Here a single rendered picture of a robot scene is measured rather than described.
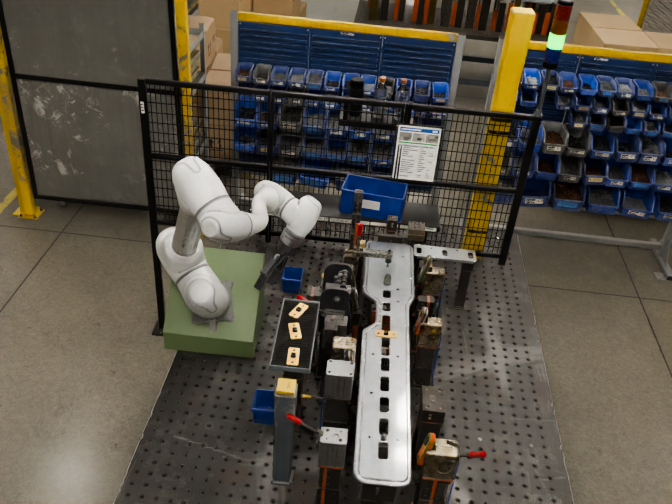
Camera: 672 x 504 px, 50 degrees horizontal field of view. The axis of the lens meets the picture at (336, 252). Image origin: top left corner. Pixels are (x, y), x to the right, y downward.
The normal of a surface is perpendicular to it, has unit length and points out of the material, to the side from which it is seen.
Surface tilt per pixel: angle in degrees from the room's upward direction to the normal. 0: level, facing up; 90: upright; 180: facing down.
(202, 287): 50
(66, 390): 0
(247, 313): 44
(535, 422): 0
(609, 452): 0
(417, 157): 90
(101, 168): 94
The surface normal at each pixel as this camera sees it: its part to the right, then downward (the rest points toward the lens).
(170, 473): 0.07, -0.83
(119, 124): -0.09, 0.55
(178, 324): -0.01, -0.20
